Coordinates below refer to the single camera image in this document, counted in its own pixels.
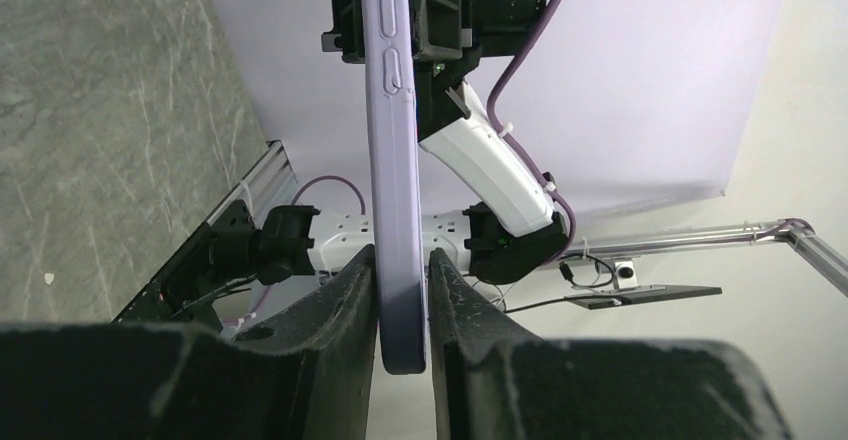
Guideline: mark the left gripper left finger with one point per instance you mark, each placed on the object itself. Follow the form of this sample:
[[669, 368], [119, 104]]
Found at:
[[304, 373]]

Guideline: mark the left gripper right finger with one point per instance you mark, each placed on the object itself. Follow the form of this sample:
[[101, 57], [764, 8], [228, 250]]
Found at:
[[494, 379]]

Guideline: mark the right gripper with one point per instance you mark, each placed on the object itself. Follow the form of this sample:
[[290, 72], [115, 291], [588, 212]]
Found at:
[[442, 29]]

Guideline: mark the lilac phone case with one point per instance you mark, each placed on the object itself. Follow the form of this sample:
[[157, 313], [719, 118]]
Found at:
[[393, 151]]

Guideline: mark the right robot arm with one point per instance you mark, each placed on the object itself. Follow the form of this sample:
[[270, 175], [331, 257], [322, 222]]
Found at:
[[308, 100]]

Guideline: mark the black flat panel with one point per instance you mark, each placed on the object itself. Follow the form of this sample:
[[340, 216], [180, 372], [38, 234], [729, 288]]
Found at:
[[642, 295]]

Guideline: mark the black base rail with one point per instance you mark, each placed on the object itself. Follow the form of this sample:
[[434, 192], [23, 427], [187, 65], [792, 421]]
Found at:
[[218, 258]]

